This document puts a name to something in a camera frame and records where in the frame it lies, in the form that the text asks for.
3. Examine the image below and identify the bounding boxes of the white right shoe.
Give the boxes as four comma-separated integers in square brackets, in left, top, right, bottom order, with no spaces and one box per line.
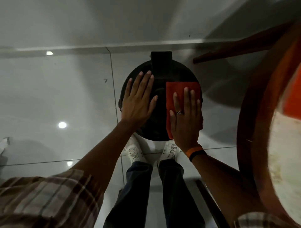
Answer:
[159,140,182,162]

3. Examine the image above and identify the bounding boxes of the person's left hand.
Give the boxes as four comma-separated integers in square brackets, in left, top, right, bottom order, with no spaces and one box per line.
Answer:
[121,70,158,130]

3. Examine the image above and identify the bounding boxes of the black round appliance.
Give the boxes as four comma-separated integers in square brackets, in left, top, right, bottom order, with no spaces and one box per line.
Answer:
[118,51,203,142]

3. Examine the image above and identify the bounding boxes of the round wooden table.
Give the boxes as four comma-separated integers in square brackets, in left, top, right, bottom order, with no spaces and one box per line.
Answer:
[193,19,301,228]

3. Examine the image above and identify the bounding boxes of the white left shoe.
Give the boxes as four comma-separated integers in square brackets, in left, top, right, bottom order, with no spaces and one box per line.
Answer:
[124,143,147,164]

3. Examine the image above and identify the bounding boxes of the person's right forearm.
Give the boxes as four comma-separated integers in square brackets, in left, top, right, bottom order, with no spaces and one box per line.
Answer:
[192,154,264,226]

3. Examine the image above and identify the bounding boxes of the dark blue trousers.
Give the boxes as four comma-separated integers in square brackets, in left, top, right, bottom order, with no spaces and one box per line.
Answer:
[103,160,206,228]

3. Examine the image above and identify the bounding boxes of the white shoe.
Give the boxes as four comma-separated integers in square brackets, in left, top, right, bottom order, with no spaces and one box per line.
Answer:
[124,143,147,164]
[159,140,182,162]

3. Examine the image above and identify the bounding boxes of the person's right hand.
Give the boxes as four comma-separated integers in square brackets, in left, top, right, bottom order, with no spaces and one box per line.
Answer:
[169,87,203,153]

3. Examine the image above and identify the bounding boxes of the red cleaning cloth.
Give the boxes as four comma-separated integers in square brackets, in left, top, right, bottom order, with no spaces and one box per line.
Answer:
[165,81,204,140]

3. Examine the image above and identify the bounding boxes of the black wristband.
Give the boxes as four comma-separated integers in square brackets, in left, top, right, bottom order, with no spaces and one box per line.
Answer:
[189,150,207,163]

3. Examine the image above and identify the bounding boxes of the plaid shirt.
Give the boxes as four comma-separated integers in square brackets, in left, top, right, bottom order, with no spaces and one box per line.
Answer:
[0,169,295,228]

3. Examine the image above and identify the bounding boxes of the orange wristband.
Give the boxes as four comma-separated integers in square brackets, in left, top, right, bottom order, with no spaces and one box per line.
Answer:
[185,145,203,158]

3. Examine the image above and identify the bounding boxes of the person's left forearm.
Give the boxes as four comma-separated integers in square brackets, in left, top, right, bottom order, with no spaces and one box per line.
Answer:
[70,119,135,195]

